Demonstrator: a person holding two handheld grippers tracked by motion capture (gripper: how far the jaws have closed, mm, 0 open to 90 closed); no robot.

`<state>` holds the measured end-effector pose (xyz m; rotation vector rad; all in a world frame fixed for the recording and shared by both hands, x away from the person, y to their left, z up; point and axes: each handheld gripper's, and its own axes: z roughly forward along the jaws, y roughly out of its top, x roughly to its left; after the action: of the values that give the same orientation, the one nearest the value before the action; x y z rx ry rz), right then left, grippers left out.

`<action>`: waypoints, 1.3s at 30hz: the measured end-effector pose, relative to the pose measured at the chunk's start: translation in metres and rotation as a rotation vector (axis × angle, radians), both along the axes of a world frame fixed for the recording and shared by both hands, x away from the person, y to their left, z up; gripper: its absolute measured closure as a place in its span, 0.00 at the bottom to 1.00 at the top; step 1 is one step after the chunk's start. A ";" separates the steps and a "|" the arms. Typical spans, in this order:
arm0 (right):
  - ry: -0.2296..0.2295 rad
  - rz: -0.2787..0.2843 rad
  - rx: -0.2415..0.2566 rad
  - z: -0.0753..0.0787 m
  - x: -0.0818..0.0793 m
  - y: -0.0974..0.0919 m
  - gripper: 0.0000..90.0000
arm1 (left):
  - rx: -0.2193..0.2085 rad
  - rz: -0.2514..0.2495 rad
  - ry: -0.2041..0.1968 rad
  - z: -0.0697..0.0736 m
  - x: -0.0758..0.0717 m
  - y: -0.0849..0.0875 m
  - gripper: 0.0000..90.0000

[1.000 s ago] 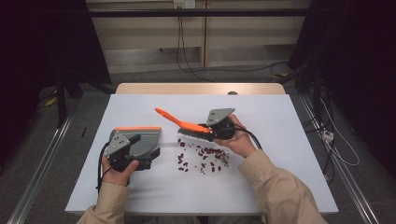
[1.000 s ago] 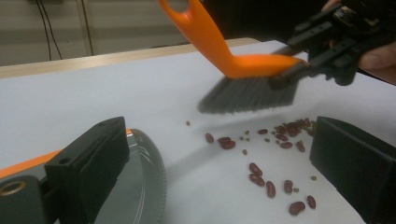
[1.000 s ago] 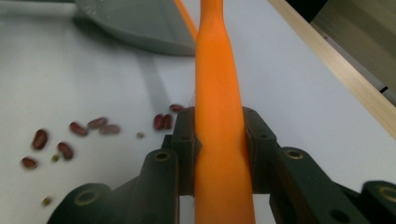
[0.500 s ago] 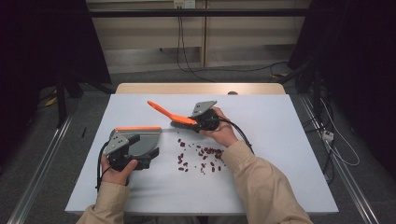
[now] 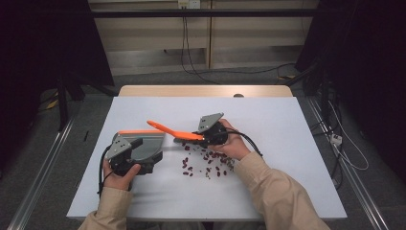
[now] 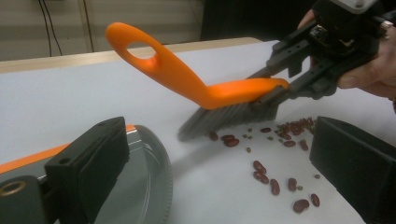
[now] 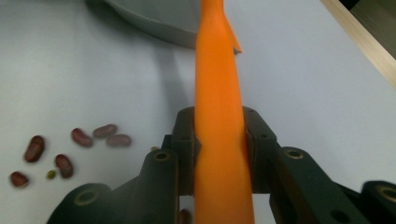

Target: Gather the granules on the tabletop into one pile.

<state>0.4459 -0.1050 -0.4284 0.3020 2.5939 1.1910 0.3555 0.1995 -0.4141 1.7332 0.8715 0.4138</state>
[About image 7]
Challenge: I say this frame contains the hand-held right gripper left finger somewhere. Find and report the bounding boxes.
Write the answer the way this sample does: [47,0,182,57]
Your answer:
[128,106,202,224]

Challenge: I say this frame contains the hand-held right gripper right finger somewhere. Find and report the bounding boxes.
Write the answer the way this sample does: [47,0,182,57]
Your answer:
[242,105,372,224]

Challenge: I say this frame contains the orange brush with grey bristles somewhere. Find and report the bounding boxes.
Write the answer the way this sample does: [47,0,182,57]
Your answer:
[192,0,257,224]

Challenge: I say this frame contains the red and green beans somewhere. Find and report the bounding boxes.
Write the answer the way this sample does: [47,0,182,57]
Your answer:
[8,123,192,224]

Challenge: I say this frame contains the grey dustpan with orange lip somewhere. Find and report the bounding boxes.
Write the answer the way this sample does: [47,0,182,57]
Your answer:
[102,0,244,55]

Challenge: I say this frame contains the white table cover sheet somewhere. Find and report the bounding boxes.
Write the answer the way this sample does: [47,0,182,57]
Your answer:
[0,0,396,224]

